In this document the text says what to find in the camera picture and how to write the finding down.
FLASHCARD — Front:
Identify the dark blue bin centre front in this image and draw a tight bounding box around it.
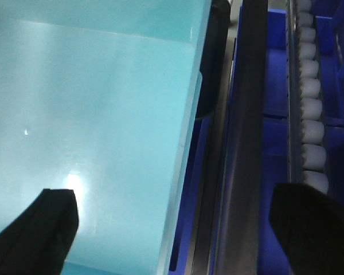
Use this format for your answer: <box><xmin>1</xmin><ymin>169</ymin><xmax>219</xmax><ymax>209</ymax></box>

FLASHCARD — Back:
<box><xmin>257</xmin><ymin>9</ymin><xmax>289</xmax><ymax>274</ymax></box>

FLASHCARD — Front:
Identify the dark blue bin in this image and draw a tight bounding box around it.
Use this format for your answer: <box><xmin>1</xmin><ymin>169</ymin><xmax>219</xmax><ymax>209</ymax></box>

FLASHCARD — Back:
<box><xmin>312</xmin><ymin>1</ymin><xmax>344</xmax><ymax>205</ymax></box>
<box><xmin>257</xmin><ymin>9</ymin><xmax>289</xmax><ymax>274</ymax></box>

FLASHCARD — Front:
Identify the metal divider rail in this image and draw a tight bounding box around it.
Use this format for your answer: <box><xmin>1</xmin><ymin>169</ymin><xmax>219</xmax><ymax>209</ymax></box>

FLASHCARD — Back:
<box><xmin>189</xmin><ymin>0</ymin><xmax>269</xmax><ymax>275</ymax></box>

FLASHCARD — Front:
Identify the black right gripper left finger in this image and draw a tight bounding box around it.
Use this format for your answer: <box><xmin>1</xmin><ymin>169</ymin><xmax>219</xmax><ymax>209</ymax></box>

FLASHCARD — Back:
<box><xmin>0</xmin><ymin>189</ymin><xmax>79</xmax><ymax>274</ymax></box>

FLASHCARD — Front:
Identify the white roller track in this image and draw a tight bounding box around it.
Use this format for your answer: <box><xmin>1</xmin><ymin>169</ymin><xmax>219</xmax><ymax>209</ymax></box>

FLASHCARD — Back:
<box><xmin>286</xmin><ymin>1</ymin><xmax>330</xmax><ymax>194</ymax></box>

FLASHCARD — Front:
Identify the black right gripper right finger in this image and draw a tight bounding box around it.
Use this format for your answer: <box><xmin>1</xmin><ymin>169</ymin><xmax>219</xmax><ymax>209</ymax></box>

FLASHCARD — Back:
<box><xmin>269</xmin><ymin>183</ymin><xmax>344</xmax><ymax>274</ymax></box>

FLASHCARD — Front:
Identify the dark blue bin right front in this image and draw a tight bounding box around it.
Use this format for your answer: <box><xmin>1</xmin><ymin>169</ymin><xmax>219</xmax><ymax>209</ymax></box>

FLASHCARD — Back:
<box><xmin>312</xmin><ymin>1</ymin><xmax>344</xmax><ymax>205</ymax></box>

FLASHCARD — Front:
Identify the light blue plastic bin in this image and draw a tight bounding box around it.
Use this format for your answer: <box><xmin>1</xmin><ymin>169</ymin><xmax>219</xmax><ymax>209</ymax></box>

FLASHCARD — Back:
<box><xmin>0</xmin><ymin>1</ymin><xmax>211</xmax><ymax>274</ymax></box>

